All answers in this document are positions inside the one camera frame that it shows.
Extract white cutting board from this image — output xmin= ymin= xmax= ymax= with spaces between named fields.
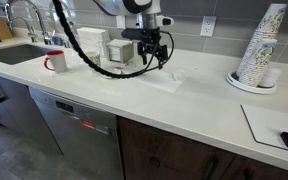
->
xmin=241 ymin=104 xmax=288 ymax=150

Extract stainless steel sink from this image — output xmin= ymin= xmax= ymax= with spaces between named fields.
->
xmin=0 ymin=44 xmax=50 ymax=65

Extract small white lidded cup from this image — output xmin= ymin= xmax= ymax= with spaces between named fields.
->
xmin=259 ymin=66 xmax=281 ymax=87

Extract short stack paper cups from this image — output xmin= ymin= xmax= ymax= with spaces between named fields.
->
xmin=237 ymin=38 xmax=277 ymax=87

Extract tall stack paper cups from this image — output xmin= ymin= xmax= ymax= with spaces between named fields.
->
xmin=236 ymin=3 xmax=287 ymax=77

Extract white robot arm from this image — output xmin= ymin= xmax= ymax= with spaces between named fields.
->
xmin=93 ymin=0 xmax=174 ymax=65

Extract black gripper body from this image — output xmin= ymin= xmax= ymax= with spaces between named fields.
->
xmin=121 ymin=28 xmax=168 ymax=65

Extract white wall outlet left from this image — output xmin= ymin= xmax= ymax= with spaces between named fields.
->
xmin=116 ymin=15 xmax=126 ymax=29

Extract white mug red handle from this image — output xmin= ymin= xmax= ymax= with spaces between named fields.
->
xmin=44 ymin=50 xmax=68 ymax=73

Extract white napkin stack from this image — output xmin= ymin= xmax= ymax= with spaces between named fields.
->
xmin=77 ymin=27 xmax=110 ymax=56

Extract stainless steel dishwasher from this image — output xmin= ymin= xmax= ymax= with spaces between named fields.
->
xmin=29 ymin=87 xmax=124 ymax=180

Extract white wall outlet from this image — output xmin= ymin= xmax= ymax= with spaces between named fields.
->
xmin=200 ymin=16 xmax=217 ymax=37
xmin=116 ymin=15 xmax=126 ymax=29

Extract patterned paper cup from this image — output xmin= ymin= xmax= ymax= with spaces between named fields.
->
xmin=85 ymin=51 xmax=101 ymax=67

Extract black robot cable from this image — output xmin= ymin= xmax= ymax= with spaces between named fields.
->
xmin=51 ymin=0 xmax=176 ymax=80

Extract white round tray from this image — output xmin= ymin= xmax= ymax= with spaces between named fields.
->
xmin=226 ymin=71 xmax=277 ymax=95

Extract white wall outlet right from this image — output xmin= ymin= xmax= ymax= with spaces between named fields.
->
xmin=200 ymin=16 xmax=217 ymax=37

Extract dark wood lower cabinet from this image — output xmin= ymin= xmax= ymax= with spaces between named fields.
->
xmin=118 ymin=117 xmax=288 ymax=180

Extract wooden cutting board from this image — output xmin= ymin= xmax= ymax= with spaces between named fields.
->
xmin=0 ymin=18 xmax=13 ymax=40

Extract small white teacup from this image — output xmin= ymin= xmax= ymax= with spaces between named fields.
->
xmin=173 ymin=70 xmax=185 ymax=81

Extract chrome kitchen faucet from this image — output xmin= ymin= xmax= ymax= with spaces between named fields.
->
xmin=4 ymin=0 xmax=53 ymax=46

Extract grey napkin box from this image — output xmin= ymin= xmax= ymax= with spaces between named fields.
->
xmin=107 ymin=39 xmax=134 ymax=63

